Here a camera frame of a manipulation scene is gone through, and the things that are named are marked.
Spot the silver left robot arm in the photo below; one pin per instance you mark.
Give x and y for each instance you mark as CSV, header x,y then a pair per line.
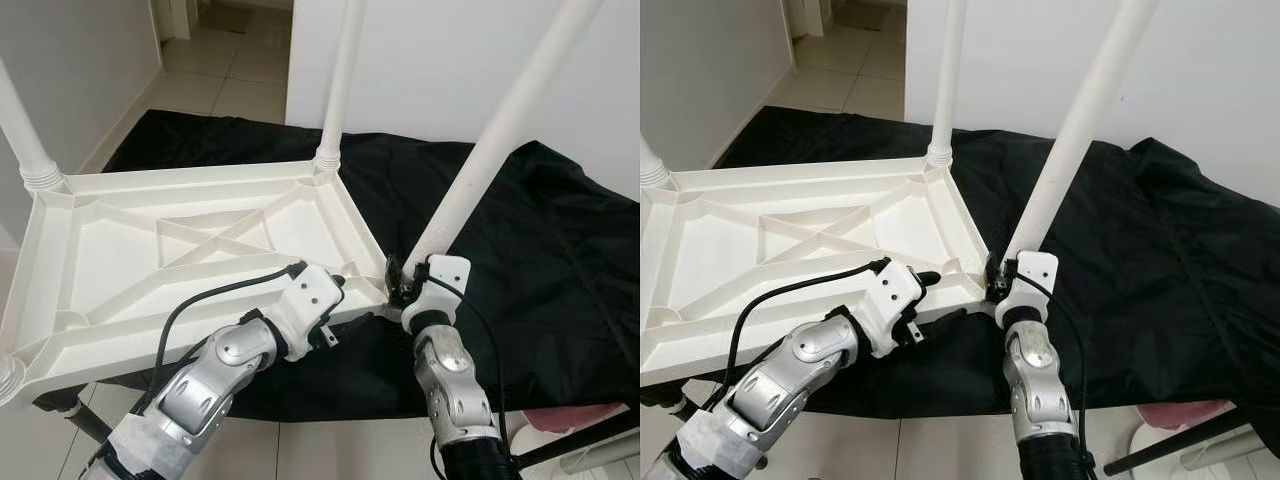
x,y
790,375
210,380

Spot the black stand leg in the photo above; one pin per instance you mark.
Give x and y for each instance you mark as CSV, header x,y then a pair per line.
x,y
90,422
672,400

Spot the black cloth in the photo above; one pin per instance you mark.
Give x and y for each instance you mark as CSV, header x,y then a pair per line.
x,y
1180,300
560,300

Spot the black pole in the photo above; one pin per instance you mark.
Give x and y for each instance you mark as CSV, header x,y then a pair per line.
x,y
580,435
1195,438

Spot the white plastic table top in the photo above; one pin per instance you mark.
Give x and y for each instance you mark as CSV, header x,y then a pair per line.
x,y
720,250
120,250

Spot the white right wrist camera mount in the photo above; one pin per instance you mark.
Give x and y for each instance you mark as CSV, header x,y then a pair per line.
x,y
445,275
1035,272

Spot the pink cushion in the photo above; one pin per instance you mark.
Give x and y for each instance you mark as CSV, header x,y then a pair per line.
x,y
570,413
1185,410

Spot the white door frame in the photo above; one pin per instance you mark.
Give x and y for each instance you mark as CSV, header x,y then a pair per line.
x,y
178,18
805,15

